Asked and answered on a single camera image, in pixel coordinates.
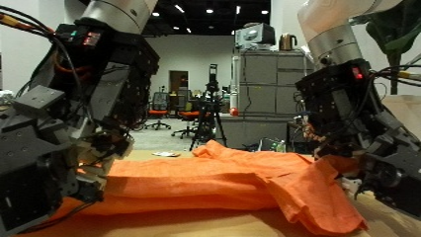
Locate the orange button-up shirt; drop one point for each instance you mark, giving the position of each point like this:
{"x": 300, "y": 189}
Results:
{"x": 197, "y": 184}

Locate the small flat paper piece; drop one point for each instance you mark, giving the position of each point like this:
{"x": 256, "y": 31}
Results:
{"x": 165, "y": 153}

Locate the crumpled white bag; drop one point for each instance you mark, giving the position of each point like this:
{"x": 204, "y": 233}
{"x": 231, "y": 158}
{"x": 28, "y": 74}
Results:
{"x": 6, "y": 96}

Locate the green plastic bottle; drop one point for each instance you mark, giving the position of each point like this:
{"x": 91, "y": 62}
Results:
{"x": 281, "y": 147}

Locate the tall grey filing cabinet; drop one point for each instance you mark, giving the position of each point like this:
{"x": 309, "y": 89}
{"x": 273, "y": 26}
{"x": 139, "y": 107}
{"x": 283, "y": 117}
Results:
{"x": 263, "y": 75}

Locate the low grey cabinet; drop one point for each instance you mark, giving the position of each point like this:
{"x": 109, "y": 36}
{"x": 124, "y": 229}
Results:
{"x": 245, "y": 131}

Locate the orange seat office chair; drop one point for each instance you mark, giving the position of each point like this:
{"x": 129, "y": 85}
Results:
{"x": 188, "y": 115}
{"x": 157, "y": 113}

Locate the red ball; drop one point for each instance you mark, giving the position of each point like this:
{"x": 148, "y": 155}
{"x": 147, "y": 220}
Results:
{"x": 233, "y": 112}

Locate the copper kettle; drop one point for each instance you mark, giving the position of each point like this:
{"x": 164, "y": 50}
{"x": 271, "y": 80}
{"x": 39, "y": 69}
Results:
{"x": 288, "y": 42}

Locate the dark green leafy plant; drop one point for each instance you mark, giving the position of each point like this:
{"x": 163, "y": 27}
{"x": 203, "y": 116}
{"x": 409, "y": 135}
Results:
{"x": 395, "y": 29}

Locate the brown door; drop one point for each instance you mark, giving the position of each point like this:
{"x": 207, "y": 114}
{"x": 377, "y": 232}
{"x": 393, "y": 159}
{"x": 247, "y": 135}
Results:
{"x": 177, "y": 82}

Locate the grey box appliance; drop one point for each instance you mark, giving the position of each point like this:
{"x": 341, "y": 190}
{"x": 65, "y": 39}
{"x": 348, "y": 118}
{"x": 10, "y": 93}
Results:
{"x": 255, "y": 36}

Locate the black camera tripod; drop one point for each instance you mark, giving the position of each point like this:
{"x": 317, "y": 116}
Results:
{"x": 211, "y": 108}

